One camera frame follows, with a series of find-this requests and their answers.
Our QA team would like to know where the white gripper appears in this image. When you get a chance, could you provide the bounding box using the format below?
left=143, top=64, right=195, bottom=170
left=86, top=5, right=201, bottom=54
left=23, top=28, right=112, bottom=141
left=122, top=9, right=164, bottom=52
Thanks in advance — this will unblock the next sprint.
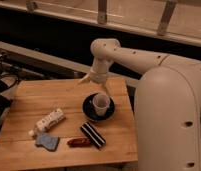
left=78, top=68, right=111, bottom=96

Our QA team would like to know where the white ceramic cup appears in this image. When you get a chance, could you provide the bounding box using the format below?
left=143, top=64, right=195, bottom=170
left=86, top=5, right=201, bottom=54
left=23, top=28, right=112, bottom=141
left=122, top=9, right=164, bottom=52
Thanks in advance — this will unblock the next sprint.
left=92, top=93, right=110, bottom=116

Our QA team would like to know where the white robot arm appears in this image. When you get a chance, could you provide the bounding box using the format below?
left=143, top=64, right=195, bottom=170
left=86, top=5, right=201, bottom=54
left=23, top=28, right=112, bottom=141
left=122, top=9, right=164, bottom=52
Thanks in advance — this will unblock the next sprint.
left=83, top=38, right=201, bottom=171

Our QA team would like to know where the black saucer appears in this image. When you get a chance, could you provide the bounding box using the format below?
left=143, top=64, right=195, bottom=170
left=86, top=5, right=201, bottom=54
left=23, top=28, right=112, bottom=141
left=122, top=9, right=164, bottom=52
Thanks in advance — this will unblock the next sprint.
left=82, top=94, right=115, bottom=121

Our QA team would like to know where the black white striped block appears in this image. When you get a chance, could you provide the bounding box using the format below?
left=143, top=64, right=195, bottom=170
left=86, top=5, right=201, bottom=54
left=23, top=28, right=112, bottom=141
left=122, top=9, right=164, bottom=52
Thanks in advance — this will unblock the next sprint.
left=80, top=122, right=106, bottom=149

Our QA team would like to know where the white tube with cap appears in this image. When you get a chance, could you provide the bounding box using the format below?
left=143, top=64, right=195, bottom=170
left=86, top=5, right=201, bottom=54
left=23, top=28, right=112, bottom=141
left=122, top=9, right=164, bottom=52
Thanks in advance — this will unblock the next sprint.
left=28, top=108, right=65, bottom=137

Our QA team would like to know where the red brown small object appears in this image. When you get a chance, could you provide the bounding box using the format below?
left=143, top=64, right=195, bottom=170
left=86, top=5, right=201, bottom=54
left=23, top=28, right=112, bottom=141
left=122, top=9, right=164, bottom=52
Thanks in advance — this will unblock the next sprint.
left=67, top=138, right=91, bottom=147

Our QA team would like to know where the black cables and equipment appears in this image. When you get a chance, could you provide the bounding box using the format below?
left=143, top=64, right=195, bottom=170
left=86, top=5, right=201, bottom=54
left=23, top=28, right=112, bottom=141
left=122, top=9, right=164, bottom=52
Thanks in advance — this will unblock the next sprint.
left=0, top=51, right=22, bottom=144

